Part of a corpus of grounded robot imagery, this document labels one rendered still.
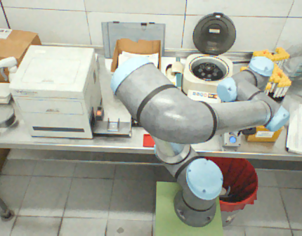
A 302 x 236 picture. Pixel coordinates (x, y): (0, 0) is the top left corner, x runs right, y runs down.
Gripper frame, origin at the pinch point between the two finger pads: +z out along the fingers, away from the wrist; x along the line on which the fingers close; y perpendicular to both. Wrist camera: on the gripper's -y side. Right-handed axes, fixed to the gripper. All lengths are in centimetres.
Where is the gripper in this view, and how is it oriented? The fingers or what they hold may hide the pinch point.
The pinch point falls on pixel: (237, 135)
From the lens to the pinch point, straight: 124.9
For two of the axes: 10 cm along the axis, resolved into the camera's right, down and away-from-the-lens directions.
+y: 0.5, -7.5, 6.6
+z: -0.1, 6.6, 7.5
